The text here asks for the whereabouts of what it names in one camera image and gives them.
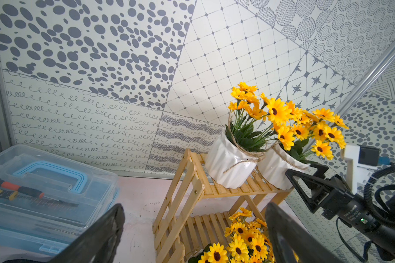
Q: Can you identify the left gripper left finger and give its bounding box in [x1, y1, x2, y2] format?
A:
[1, 203, 125, 263]

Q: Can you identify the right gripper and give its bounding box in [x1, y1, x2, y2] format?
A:
[285, 161, 395, 260]

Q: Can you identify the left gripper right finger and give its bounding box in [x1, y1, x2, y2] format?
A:
[265, 203, 341, 263]

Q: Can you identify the sunflower pot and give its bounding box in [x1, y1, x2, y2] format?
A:
[205, 82, 272, 188]
[257, 95, 349, 190]
[224, 208, 275, 263]
[187, 243, 229, 263]

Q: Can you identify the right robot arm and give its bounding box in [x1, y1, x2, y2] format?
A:
[285, 163, 395, 263]

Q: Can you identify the floral table mat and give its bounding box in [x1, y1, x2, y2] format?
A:
[0, 175, 303, 263]

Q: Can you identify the clear blue plastic toolbox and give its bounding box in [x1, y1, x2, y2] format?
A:
[0, 145, 119, 256]

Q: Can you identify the wooden two-tier shelf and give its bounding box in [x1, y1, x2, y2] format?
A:
[153, 149, 291, 263]

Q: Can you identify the red black screwdriver in box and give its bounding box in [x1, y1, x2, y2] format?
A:
[0, 178, 79, 207]

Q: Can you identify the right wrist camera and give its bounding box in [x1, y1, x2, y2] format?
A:
[341, 144, 391, 195]

